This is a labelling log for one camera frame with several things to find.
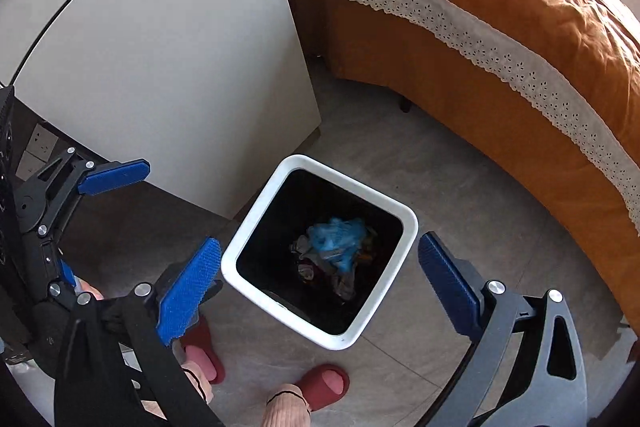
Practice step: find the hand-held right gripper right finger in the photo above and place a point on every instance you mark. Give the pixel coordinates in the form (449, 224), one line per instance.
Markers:
(447, 287)

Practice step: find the person's right foot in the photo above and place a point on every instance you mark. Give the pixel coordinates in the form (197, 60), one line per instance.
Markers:
(285, 407)

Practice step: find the silver snack bag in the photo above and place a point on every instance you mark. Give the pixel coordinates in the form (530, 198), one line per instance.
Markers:
(345, 287)

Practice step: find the grey wall outlet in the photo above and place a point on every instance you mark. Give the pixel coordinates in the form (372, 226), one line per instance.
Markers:
(44, 142)
(30, 165)

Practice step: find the red slipper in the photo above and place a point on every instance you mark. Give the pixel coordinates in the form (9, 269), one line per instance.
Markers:
(210, 342)
(327, 382)

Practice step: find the person's foot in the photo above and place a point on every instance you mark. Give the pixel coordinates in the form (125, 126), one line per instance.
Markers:
(285, 407)
(197, 369)

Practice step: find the dark bed leg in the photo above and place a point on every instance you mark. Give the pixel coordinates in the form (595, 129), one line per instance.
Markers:
(405, 105)

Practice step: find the white trash bin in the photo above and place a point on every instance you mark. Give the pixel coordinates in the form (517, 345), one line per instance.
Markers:
(229, 259)

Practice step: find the white bedside cabinet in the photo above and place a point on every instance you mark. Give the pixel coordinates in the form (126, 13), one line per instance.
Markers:
(175, 57)

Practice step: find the white lace bed trim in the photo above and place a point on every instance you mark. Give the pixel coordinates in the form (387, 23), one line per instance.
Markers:
(450, 32)

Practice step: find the bed with orange cover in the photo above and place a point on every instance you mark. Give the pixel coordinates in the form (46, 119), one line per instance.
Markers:
(500, 132)

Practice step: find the person's left foot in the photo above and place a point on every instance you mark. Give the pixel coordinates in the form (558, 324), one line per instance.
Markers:
(197, 369)

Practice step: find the red snack wrapper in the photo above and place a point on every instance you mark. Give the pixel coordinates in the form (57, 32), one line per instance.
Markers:
(306, 269)

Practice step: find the blue glove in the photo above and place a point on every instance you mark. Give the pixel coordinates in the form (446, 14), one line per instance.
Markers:
(337, 239)

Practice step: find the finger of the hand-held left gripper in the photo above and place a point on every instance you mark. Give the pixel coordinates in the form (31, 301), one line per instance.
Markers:
(115, 177)
(67, 274)

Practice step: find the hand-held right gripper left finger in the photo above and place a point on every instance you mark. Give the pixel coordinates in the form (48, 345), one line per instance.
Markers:
(190, 292)

